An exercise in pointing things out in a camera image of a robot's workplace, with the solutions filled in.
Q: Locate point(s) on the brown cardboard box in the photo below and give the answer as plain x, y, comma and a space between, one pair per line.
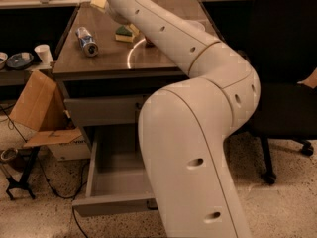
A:
40, 108

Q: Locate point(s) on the red soda can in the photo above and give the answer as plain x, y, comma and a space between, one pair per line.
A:
149, 43

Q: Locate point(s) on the dark blue dish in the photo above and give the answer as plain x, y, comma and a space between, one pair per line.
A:
20, 61

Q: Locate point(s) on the black metal stand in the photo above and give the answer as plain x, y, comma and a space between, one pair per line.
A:
22, 161

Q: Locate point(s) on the white paper cup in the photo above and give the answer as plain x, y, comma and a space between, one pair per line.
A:
44, 53

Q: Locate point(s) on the grey bottom drawer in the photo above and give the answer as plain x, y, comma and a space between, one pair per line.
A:
117, 180

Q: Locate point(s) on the black office chair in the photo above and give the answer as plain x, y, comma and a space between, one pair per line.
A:
281, 45

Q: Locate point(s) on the white bowl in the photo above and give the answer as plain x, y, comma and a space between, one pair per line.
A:
196, 24

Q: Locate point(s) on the grey middle drawer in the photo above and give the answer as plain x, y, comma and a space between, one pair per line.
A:
104, 102

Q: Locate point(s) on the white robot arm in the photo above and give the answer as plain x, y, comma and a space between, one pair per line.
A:
183, 126

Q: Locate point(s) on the grey drawer cabinet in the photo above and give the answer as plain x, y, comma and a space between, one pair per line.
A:
115, 60

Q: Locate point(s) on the white box on floor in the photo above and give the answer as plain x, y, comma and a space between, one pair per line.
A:
74, 150

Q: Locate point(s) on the grey drawer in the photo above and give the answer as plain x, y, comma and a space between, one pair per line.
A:
104, 102
117, 180

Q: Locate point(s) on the blue silver lying can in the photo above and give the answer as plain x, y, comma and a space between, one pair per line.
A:
87, 42

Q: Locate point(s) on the green yellow sponge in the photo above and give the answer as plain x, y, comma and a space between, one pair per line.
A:
124, 34

